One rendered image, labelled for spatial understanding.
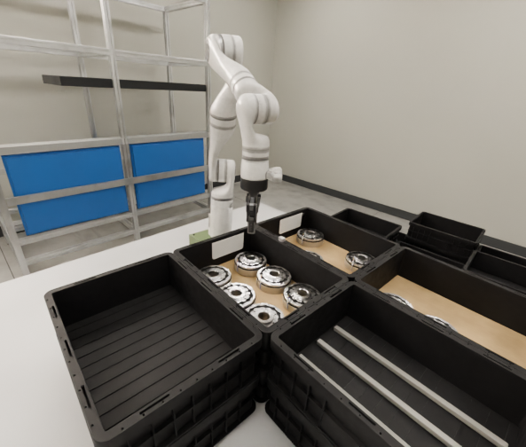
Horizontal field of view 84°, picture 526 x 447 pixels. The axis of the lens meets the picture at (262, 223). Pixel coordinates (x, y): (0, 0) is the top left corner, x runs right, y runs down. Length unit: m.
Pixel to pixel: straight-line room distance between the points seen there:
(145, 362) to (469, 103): 3.50
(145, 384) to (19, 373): 0.39
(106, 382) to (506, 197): 3.56
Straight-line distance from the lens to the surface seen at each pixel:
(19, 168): 2.48
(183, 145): 2.87
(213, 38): 1.00
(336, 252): 1.11
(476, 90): 3.67
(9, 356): 1.05
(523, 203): 3.71
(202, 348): 0.72
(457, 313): 1.00
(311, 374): 0.56
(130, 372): 0.71
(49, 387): 0.93
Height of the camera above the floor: 1.36
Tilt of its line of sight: 25 degrees down
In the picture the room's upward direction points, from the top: 4 degrees clockwise
